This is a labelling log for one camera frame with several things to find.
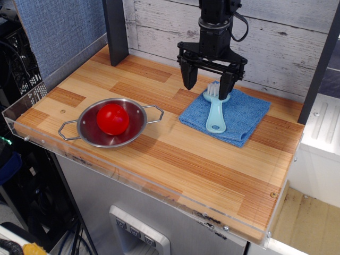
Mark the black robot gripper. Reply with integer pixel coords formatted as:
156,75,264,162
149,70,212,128
177,22,247,100

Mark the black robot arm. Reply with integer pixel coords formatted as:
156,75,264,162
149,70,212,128
177,1,248,100

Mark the blue folded cloth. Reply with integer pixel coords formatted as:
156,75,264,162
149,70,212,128
179,89,271,148

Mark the red ball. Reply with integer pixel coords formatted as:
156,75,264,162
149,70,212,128
96,104,130,135

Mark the white plastic unit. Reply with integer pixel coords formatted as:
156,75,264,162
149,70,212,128
287,94,339,207

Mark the stainless steel cabinet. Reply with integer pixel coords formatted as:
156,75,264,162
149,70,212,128
56,155,248,254

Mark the grey button dispenser panel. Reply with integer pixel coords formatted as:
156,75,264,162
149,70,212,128
109,205,171,254

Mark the black plastic crate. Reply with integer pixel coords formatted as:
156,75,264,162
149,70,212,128
1,25,42,98

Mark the clear acrylic table guard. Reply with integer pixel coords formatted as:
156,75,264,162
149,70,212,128
4,47,303,245

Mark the dark grey right post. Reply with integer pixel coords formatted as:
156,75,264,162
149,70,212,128
297,4,339,125

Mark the dark grey post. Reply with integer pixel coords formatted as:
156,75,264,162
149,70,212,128
297,4,339,125
102,0,129,66

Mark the dark grey left post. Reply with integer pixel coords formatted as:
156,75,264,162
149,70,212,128
102,0,129,66

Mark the steel bowl with wire handles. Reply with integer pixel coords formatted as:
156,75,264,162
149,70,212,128
58,98,164,148

